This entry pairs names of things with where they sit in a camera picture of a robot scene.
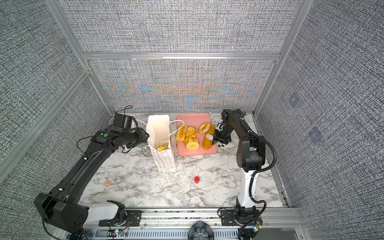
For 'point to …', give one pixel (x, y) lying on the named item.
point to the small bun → (204, 127)
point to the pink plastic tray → (194, 120)
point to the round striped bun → (191, 132)
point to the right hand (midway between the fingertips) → (216, 143)
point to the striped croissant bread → (181, 133)
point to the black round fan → (200, 230)
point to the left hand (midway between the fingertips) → (147, 136)
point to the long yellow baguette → (164, 146)
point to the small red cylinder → (197, 179)
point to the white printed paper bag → (159, 130)
